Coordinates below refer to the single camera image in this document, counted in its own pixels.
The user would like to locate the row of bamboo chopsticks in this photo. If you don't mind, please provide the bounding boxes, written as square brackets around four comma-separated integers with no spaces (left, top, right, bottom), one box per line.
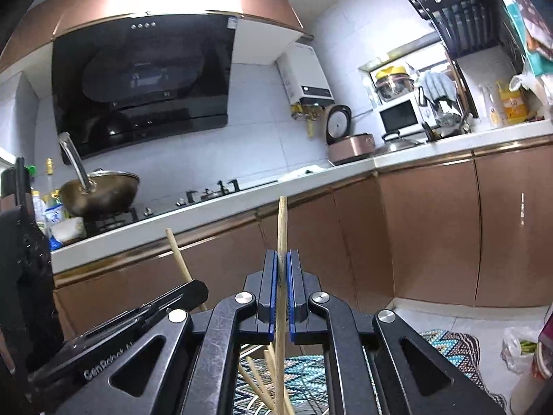
[237,346,295,415]

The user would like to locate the blue hanging cloth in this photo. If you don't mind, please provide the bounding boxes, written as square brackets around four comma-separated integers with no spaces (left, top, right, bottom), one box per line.
[417,71,458,107]

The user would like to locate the white kitchen countertop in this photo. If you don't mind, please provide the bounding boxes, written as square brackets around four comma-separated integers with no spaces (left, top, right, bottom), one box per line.
[49,119,553,275]

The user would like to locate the gold capped oil bottle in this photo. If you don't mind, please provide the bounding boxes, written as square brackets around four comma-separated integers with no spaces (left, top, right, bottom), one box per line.
[45,158,61,208]

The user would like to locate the white microwave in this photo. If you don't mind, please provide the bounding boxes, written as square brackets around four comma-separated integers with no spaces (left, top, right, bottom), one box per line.
[379,95,426,137]

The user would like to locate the teal tissue packet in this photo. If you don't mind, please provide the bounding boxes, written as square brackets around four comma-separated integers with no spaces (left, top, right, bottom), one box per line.
[501,0,553,79]

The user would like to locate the brown lower cabinets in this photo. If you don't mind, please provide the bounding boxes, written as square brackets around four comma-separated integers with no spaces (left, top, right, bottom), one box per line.
[52,132,553,347]

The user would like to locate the zigzag patterned tablecloth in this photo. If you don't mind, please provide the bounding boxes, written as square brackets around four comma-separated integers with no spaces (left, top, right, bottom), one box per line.
[233,331,506,415]

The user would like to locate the single bamboo chopstick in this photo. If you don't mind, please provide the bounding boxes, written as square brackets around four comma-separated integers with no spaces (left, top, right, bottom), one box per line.
[165,228,208,312]
[275,196,289,415]

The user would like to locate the green capped bottle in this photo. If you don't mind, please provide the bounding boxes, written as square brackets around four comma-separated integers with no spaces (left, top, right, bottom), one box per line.
[26,164,48,234]

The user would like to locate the steel wok with long handle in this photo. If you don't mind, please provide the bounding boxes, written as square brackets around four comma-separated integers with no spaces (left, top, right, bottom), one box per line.
[58,132,141,219]

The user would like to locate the white bottle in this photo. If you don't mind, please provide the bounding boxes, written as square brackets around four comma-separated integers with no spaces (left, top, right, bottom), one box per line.
[483,84,504,127]

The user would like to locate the black dish rack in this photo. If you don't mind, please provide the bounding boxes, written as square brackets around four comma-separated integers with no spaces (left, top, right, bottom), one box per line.
[386,0,519,119]

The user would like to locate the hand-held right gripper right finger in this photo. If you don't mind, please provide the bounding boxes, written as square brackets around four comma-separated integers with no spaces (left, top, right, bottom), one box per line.
[286,248,508,415]

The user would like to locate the steel pot lid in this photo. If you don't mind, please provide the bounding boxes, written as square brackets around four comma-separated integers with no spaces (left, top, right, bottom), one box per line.
[380,132,426,152]

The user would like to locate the white rag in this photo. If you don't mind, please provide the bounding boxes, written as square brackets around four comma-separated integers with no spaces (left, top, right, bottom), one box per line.
[281,165,331,182]

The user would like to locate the black range hood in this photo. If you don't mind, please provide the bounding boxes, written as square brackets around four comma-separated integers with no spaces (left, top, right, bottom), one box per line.
[51,14,238,165]

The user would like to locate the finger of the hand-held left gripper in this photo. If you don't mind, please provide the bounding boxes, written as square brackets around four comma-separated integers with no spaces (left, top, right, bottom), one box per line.
[28,280,209,392]

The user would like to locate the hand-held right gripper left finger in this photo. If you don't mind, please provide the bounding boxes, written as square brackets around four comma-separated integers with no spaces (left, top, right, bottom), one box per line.
[56,248,279,415]

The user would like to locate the brown floral apron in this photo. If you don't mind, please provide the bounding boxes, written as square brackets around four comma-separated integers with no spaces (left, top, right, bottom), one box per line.
[507,0,553,53]

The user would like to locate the white water heater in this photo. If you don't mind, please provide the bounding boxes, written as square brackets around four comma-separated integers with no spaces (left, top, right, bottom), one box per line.
[276,43,335,109]

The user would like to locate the plastic bag with greens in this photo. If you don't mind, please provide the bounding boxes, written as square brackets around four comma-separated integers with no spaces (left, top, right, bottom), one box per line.
[501,326,541,375]

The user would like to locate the pink rice cooker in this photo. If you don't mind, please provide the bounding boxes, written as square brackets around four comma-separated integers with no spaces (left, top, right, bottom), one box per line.
[325,104,376,166]

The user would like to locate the blue white packet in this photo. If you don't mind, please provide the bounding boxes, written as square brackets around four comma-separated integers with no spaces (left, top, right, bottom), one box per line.
[43,205,67,251]

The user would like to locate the kitchen window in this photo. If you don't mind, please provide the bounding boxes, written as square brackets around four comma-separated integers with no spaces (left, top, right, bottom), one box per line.
[358,32,459,109]

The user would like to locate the yellow bottle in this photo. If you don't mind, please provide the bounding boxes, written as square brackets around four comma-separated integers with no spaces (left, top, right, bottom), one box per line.
[497,80,530,124]

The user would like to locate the black gas stove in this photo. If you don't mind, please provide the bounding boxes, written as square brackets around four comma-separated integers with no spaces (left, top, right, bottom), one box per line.
[84,178,279,236]

